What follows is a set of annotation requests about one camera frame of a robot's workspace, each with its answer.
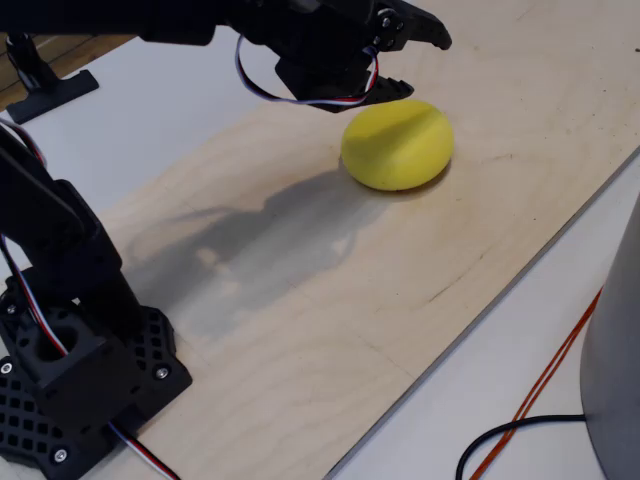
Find yellow round sponge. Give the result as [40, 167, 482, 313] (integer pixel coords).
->
[340, 98, 455, 192]

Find light plywood board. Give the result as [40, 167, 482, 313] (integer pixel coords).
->
[74, 0, 640, 480]

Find black clamp stand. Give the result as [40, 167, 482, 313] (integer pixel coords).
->
[2, 32, 100, 126]

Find grey round lamp shade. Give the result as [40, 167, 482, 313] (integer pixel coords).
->
[579, 192, 640, 480]

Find red white black servo cable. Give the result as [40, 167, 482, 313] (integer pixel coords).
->
[0, 117, 69, 356]
[107, 421, 181, 480]
[234, 34, 381, 107]

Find thin orange wire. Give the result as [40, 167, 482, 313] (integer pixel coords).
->
[469, 287, 604, 480]
[474, 299, 601, 480]

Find thin black cable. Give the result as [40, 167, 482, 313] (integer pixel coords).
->
[455, 413, 589, 480]

